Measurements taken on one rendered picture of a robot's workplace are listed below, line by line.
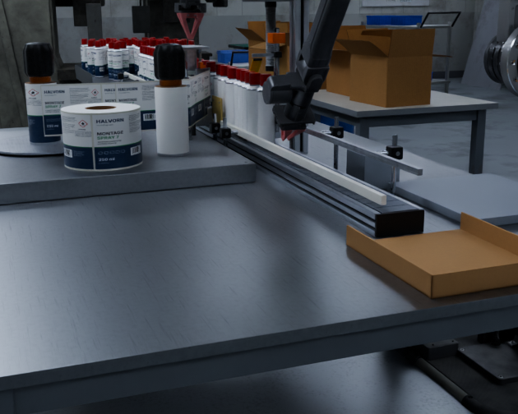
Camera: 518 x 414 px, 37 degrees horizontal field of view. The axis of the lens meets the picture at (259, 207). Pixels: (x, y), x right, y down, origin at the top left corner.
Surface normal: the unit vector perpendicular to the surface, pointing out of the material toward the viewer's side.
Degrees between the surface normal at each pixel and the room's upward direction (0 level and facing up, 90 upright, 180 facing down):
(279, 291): 0
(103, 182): 90
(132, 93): 90
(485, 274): 90
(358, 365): 0
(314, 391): 0
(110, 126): 90
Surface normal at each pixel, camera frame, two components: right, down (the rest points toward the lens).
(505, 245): -0.94, 0.10
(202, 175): 0.34, 0.24
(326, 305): -0.01, -0.97
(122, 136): 0.67, 0.18
